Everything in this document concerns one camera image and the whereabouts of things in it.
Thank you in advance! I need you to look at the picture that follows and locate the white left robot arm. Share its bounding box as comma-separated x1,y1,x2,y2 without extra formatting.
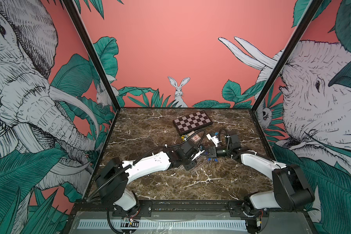
89,141,204,216

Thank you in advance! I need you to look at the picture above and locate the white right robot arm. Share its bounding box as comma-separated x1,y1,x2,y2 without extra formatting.
206,134,315,216

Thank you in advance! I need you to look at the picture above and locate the playing card box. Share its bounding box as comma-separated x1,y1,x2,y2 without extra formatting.
191,135,201,144

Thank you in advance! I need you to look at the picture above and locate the folding chess board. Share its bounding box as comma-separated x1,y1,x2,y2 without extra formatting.
173,111,213,135

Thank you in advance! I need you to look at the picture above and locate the white perforated strip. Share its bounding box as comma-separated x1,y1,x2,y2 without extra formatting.
76,219,248,231

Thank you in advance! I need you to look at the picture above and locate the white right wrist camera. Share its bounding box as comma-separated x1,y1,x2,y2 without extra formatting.
206,133,220,147

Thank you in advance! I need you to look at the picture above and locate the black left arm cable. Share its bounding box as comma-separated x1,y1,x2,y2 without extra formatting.
86,129,207,202

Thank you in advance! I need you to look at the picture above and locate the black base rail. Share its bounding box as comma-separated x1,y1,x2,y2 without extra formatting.
70,199,306,218

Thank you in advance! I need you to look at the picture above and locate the black corner frame post right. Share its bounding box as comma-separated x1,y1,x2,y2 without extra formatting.
251,0,323,112

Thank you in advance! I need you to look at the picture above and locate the black corner frame post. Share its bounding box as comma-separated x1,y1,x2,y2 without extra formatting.
251,0,323,112
62,0,121,112

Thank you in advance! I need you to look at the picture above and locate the black corner frame post left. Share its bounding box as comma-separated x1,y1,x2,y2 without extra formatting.
62,0,121,112

